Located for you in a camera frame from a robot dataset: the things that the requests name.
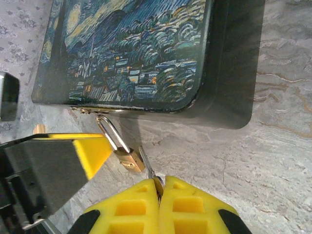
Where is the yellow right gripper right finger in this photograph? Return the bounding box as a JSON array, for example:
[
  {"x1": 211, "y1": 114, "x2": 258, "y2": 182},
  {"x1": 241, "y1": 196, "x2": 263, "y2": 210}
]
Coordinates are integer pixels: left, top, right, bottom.
[{"x1": 159, "y1": 175, "x2": 252, "y2": 234}]

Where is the black box with silver edge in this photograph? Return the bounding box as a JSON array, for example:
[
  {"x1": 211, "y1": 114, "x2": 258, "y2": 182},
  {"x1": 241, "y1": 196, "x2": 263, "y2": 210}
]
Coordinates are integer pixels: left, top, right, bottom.
[{"x1": 0, "y1": 72, "x2": 20, "y2": 122}]

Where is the small silver key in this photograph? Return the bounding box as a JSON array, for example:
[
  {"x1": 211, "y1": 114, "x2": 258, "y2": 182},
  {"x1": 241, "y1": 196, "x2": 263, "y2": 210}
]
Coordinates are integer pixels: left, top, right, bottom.
[{"x1": 138, "y1": 145, "x2": 165, "y2": 203}]

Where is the small brass padlock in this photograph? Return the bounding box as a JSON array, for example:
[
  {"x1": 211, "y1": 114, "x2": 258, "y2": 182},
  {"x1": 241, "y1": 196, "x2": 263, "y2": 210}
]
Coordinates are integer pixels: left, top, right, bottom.
[{"x1": 96, "y1": 115, "x2": 146, "y2": 174}]

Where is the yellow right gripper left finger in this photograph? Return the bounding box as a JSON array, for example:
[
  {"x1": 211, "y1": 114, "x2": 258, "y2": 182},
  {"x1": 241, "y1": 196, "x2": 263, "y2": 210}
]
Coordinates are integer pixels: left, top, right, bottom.
[{"x1": 70, "y1": 178, "x2": 161, "y2": 234}]

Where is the starry night print tin box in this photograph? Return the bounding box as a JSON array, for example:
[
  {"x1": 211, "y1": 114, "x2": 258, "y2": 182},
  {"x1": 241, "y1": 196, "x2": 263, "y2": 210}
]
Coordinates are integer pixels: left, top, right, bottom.
[{"x1": 31, "y1": 0, "x2": 266, "y2": 130}]

